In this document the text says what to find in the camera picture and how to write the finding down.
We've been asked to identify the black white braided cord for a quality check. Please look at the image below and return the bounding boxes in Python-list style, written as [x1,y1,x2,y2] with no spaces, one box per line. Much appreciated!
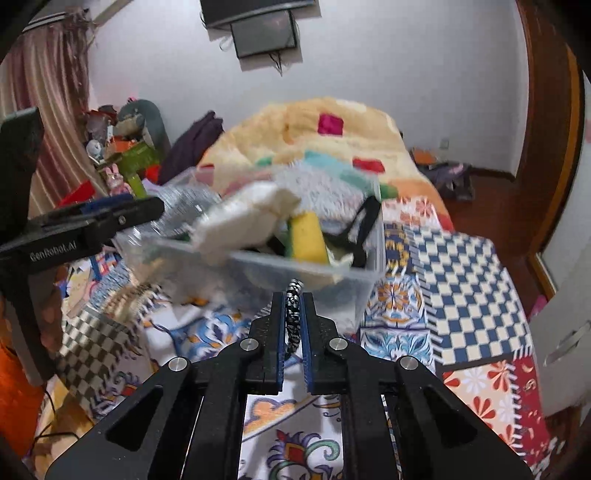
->
[281,278,306,361]

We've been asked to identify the clear plastic storage box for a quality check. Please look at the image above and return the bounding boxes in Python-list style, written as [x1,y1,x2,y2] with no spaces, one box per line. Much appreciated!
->
[114,162,385,334]

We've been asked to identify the operator hand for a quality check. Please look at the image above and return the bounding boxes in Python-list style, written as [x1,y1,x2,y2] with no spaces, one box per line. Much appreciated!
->
[40,282,63,354]

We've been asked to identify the red box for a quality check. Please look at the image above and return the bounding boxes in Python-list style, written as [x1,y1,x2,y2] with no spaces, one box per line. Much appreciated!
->
[57,180,96,208]

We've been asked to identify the pink rabbit toy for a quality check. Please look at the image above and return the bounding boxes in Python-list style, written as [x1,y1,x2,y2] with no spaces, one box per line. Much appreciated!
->
[104,164,132,196]

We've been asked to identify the green cardboard box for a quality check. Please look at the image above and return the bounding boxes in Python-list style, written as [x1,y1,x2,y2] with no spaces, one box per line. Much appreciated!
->
[97,142,160,198]

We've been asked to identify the patchwork bed sheet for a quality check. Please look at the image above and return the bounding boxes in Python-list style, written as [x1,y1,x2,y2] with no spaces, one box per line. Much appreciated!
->
[34,195,555,480]

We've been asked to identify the grey plush toy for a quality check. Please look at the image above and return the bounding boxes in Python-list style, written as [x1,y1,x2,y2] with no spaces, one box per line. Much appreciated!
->
[113,99,170,159]

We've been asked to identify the striped brown curtain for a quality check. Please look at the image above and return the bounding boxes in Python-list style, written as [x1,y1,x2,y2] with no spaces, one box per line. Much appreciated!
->
[1,7,107,217]

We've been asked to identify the dark purple garment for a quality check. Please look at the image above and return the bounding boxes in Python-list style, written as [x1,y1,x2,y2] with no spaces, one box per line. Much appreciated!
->
[157,111,223,185]

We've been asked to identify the yellow green sponge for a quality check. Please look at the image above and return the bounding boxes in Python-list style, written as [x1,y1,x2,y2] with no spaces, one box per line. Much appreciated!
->
[287,211,329,265]

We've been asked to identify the brown wooden door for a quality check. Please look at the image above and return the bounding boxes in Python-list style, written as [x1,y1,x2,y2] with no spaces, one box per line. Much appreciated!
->
[517,1,584,299]

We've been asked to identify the colourful plush blanket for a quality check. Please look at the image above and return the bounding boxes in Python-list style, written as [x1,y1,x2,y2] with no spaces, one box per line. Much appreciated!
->
[198,97,454,232]

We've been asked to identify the black strap item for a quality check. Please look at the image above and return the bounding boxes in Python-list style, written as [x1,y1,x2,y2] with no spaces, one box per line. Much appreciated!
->
[322,195,382,268]

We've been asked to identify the wall mounted television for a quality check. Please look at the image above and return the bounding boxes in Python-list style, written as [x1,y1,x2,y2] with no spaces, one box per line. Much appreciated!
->
[200,0,317,28]

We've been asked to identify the small dark wall monitor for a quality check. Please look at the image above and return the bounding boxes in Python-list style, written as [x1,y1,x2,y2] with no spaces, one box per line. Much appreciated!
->
[230,10,297,59]

